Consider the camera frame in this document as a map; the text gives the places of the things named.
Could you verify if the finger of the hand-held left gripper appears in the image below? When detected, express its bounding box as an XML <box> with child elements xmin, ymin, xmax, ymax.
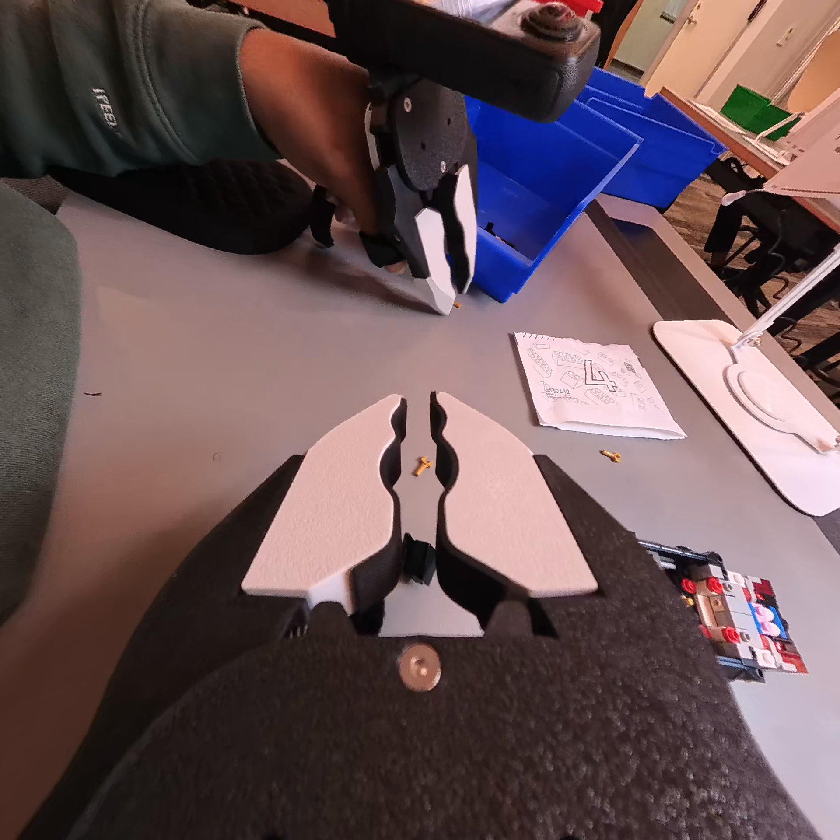
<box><xmin>415</xmin><ymin>206</ymin><xmax>458</xmax><ymax>316</ymax></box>
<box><xmin>445</xmin><ymin>164</ymin><xmax>478</xmax><ymax>294</ymax></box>

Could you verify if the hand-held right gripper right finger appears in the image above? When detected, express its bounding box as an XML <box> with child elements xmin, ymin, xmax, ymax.
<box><xmin>430</xmin><ymin>392</ymin><xmax>599</xmax><ymax>632</ymax></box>

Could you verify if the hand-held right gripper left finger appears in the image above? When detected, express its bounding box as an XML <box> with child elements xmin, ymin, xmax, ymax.
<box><xmin>241</xmin><ymin>394</ymin><xmax>408</xmax><ymax>614</ymax></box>

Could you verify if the blue plastic parts bin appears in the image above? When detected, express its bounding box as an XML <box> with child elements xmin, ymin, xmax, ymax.
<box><xmin>462</xmin><ymin>95</ymin><xmax>643</xmax><ymax>304</ymax></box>

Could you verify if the black lego car model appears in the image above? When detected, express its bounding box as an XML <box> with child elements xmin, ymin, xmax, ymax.
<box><xmin>638</xmin><ymin>538</ymin><xmax>809</xmax><ymax>685</ymax></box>

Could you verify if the white book stand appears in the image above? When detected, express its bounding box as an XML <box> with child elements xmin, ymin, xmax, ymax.
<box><xmin>653</xmin><ymin>187</ymin><xmax>840</xmax><ymax>517</ymax></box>

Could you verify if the lego instruction booklet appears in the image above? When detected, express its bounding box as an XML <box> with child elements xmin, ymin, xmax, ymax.
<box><xmin>764</xmin><ymin>26</ymin><xmax>840</xmax><ymax>198</ymax></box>

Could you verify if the person's left forearm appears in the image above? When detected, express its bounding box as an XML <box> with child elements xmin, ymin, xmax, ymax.
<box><xmin>0</xmin><ymin>0</ymin><xmax>283</xmax><ymax>178</ymax></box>

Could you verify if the person's left hand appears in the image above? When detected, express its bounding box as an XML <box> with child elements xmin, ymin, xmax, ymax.
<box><xmin>239</xmin><ymin>29</ymin><xmax>404</xmax><ymax>273</ymax></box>

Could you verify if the white numbered paper bag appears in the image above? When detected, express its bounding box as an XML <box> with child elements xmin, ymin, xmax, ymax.
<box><xmin>513</xmin><ymin>331</ymin><xmax>688</xmax><ymax>439</ymax></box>

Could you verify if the green plastic bin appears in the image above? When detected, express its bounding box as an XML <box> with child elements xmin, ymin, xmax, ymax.
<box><xmin>721</xmin><ymin>84</ymin><xmax>803</xmax><ymax>142</ymax></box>

